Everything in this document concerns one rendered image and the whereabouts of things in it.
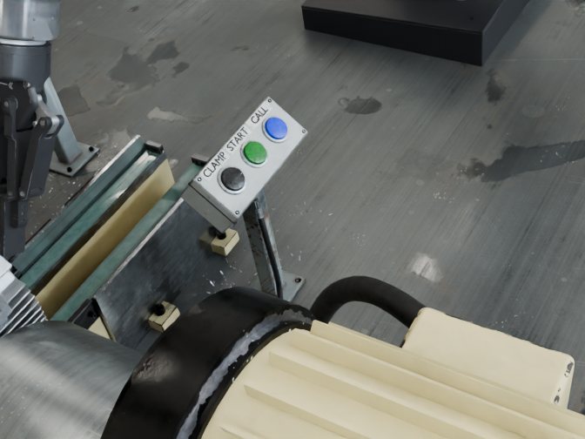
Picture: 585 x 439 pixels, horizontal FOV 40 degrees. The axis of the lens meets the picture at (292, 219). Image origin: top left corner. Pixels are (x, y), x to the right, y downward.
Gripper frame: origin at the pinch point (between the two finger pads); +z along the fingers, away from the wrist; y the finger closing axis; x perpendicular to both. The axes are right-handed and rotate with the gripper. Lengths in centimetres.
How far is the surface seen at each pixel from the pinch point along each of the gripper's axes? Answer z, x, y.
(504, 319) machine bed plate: 10, 43, 46
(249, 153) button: -8.8, 21.2, 16.7
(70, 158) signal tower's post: 8, 44, -34
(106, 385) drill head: 2.5, -14.8, 27.8
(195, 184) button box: -5.6, 14.3, 14.2
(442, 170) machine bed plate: -2, 64, 27
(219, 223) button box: -0.7, 17.1, 16.2
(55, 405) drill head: 3.5, -18.3, 25.7
